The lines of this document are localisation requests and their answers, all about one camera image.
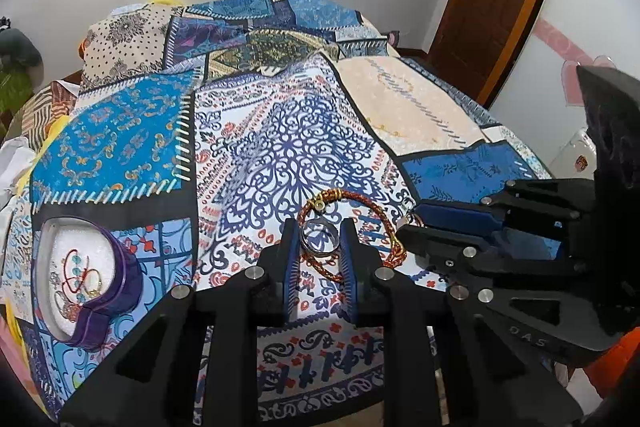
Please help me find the white heart-print sliding door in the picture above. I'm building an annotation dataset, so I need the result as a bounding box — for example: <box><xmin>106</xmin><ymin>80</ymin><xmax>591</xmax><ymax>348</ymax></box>
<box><xmin>487</xmin><ymin>0</ymin><xmax>640</xmax><ymax>188</ymax></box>

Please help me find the silver bangle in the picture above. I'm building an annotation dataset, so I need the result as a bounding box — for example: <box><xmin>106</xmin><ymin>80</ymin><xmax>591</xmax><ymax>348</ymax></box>
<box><xmin>299</xmin><ymin>218</ymin><xmax>337</xmax><ymax>254</ymax></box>

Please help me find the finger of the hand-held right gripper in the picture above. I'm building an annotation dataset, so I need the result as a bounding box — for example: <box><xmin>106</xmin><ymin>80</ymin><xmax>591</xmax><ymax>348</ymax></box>
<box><xmin>414</xmin><ymin>179</ymin><xmax>598</xmax><ymax>240</ymax></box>
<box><xmin>397</xmin><ymin>224</ymin><xmax>590</xmax><ymax>292</ymax></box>

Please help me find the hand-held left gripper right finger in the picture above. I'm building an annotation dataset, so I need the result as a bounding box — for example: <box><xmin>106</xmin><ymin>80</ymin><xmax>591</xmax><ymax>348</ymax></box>
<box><xmin>340</xmin><ymin>218</ymin><xmax>583</xmax><ymax>427</ymax></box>

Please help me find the white rounded object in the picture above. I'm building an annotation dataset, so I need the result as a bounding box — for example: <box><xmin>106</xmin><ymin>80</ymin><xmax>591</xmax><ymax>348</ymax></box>
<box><xmin>547</xmin><ymin>127</ymin><xmax>598</xmax><ymax>180</ymax></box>

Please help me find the white cloth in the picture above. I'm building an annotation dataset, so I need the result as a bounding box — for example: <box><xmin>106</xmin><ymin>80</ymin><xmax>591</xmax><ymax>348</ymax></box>
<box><xmin>0</xmin><ymin>137</ymin><xmax>39</xmax><ymax>208</ymax></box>

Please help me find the purple heart-shaped box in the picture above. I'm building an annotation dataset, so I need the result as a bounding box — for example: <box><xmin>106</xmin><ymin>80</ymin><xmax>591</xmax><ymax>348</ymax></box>
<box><xmin>31</xmin><ymin>216</ymin><xmax>146</xmax><ymax>349</ymax></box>

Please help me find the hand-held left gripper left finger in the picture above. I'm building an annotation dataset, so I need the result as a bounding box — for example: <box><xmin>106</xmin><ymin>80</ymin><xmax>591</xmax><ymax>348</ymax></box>
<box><xmin>59</xmin><ymin>218</ymin><xmax>301</xmax><ymax>427</ymax></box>

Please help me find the yellow cloth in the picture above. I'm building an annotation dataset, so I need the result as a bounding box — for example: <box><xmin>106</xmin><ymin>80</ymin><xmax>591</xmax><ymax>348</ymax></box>
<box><xmin>17</xmin><ymin>112</ymin><xmax>76</xmax><ymax>188</ymax></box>

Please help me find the patchwork printed blanket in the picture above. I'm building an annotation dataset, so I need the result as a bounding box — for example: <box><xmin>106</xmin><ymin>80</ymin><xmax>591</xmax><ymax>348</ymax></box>
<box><xmin>10</xmin><ymin>0</ymin><xmax>553</xmax><ymax>427</ymax></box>

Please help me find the grey-green plush pillow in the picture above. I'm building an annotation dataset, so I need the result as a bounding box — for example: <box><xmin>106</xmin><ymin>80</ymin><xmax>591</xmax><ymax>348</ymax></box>
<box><xmin>0</xmin><ymin>27</ymin><xmax>41</xmax><ymax>68</ymax></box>

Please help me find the red braided bracelet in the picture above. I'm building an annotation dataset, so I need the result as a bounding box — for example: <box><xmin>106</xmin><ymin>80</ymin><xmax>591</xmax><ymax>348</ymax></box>
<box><xmin>296</xmin><ymin>189</ymin><xmax>413</xmax><ymax>284</ymax></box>

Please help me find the orange striped blanket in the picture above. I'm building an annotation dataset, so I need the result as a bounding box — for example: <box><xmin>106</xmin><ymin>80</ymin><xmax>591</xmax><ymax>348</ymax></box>
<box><xmin>20</xmin><ymin>79</ymin><xmax>84</xmax><ymax>148</ymax></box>

